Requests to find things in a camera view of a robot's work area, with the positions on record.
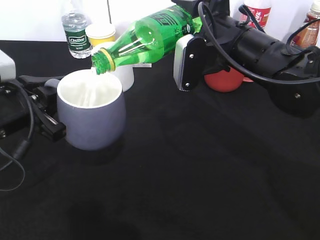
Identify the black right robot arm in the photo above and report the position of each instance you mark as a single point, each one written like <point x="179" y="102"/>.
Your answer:
<point x="290" y="75"/>

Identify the white ceramic mug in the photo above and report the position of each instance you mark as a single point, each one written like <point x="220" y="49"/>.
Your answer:
<point x="125" y="73"/>

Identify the white blueberry milk carton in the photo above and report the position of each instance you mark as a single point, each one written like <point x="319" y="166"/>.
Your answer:
<point x="142" y="65"/>

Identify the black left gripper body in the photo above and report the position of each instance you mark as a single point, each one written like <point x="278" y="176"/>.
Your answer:
<point x="14" y="111"/>

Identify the brown iced tea bottle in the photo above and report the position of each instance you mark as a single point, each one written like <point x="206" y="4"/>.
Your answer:
<point x="309" y="36"/>

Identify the green soda bottle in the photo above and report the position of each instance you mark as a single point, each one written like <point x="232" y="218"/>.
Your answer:
<point x="147" y="40"/>

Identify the red ceramic mug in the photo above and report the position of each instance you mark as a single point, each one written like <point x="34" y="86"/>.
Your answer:
<point x="226" y="81"/>

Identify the grey ceramic mug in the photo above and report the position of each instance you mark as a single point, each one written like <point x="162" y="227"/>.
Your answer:
<point x="92" y="108"/>

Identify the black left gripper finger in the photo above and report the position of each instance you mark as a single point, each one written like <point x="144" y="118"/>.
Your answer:
<point x="45" y="107"/>
<point x="36" y="80"/>

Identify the cola bottle red label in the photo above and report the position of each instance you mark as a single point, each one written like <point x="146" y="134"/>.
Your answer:
<point x="260" y="9"/>

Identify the clear Cestbon water bottle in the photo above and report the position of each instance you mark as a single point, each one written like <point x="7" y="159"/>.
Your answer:
<point x="74" y="22"/>

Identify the yellow paper cup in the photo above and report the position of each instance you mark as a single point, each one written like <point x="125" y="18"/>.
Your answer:
<point x="100" y="33"/>

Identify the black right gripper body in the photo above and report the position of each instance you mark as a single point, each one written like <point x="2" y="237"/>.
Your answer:
<point x="219" y="30"/>

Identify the white left camera box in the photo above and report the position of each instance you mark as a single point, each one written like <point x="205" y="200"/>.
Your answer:
<point x="7" y="68"/>

